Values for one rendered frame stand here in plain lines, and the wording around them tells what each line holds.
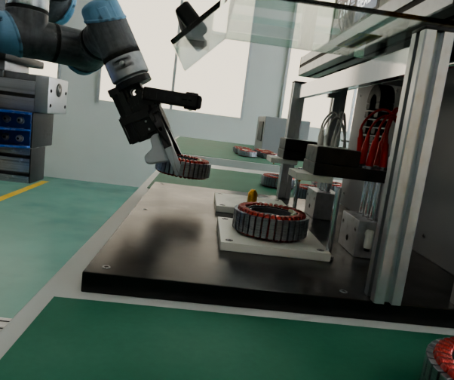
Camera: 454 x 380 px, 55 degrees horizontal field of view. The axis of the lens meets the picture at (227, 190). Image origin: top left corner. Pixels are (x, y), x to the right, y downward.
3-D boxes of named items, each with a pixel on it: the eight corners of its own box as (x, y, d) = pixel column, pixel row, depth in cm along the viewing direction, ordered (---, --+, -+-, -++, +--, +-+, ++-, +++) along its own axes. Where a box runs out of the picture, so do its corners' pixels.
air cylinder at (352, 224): (352, 256, 62) (359, 219, 61) (337, 242, 70) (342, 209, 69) (386, 260, 63) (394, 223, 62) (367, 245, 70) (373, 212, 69)
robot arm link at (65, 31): (44, 35, 91) (62, 13, 82) (96, 47, 98) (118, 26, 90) (46, 72, 90) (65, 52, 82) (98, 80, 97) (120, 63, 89)
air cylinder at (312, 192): (311, 219, 86) (316, 191, 85) (303, 210, 94) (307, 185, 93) (336, 221, 86) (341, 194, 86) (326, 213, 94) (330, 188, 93)
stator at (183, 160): (151, 173, 82) (154, 154, 82) (157, 166, 94) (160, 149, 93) (209, 183, 83) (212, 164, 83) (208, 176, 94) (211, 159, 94)
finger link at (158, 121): (167, 156, 84) (154, 120, 87) (176, 152, 84) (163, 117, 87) (161, 145, 79) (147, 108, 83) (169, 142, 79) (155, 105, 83)
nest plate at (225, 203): (215, 211, 81) (216, 205, 81) (213, 197, 96) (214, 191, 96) (293, 220, 82) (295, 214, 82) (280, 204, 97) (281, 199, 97)
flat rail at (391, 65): (419, 71, 43) (425, 40, 43) (294, 99, 105) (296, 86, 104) (431, 72, 43) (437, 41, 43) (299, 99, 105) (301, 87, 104)
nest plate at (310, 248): (219, 250, 57) (220, 241, 57) (216, 223, 72) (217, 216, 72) (329, 262, 58) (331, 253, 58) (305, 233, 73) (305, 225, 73)
